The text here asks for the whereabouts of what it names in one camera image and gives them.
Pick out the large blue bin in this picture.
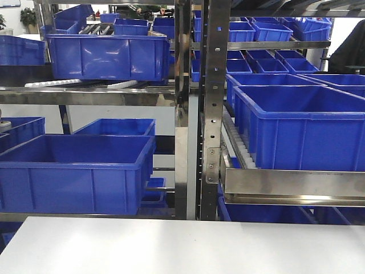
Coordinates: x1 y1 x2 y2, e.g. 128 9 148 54
234 86 364 171
1 135 156 215

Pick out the steel shelf beam left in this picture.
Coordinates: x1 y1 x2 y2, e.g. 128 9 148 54
1 87 176 107

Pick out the steel shelf front rail right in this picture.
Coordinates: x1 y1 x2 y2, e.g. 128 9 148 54
221 168 364 207

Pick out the blue bin far left lower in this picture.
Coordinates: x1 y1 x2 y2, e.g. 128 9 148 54
1 116 45 152

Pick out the blue bin upper left shelf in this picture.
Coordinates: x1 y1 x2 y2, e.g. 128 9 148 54
46 34 170 82

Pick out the blue bin behind right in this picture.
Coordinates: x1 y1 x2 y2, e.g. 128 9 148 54
226 74 323 108

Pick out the large blue bin lower left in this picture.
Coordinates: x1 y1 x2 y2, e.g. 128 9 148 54
1 135 156 215

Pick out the steel rack upright post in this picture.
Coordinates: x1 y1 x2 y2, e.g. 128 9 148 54
200 0 231 220

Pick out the blue crate far left upper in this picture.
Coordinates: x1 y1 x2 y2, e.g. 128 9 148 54
1 35 45 66

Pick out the large blue bin right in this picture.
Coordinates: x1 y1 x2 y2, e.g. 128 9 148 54
234 86 364 171

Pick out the blue bin behind lower left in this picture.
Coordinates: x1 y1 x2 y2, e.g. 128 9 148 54
74 118 156 136

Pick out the white roller track right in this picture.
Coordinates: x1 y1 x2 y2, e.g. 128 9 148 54
222 106 257 170

